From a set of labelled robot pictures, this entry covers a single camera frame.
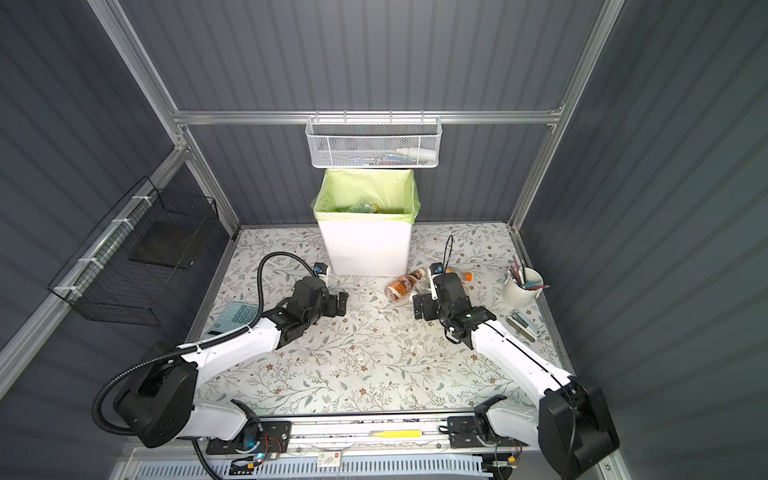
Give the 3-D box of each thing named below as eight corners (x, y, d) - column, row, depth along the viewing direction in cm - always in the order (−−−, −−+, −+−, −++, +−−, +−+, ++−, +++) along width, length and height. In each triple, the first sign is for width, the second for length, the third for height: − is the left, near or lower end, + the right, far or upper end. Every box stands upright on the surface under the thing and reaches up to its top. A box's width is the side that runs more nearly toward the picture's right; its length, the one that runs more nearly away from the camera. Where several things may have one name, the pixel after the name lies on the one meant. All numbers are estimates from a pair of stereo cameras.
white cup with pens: (503, 309, 99) (514, 290, 90) (494, 276, 107) (504, 256, 98) (536, 309, 99) (550, 290, 90) (524, 276, 107) (536, 256, 98)
